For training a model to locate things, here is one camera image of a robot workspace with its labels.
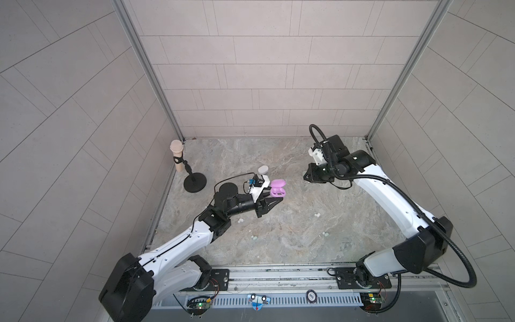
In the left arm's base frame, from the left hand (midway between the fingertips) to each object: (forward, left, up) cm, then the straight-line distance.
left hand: (280, 196), depth 69 cm
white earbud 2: (+2, -18, -21) cm, 28 cm away
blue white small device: (-28, +7, -20) cm, 35 cm away
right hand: (+9, -9, -2) cm, 13 cm away
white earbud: (0, +16, -21) cm, 26 cm away
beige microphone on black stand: (+18, +40, -20) cm, 48 cm away
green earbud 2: (-6, -20, -21) cm, 29 cm away
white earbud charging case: (+26, +6, -20) cm, 34 cm away
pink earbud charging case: (+1, +1, +3) cm, 3 cm away
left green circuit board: (-30, +27, -21) cm, 46 cm away
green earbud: (-7, +10, -21) cm, 25 cm away
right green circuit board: (-28, -32, -22) cm, 48 cm away
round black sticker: (-27, -11, -21) cm, 36 cm away
